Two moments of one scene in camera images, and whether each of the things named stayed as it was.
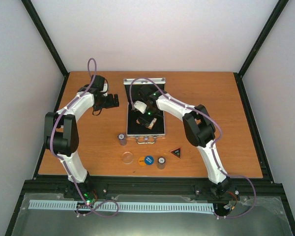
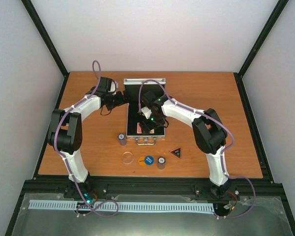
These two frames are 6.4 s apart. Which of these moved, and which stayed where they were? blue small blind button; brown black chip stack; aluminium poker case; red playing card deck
Moved: red playing card deck
Stayed: brown black chip stack; blue small blind button; aluminium poker case
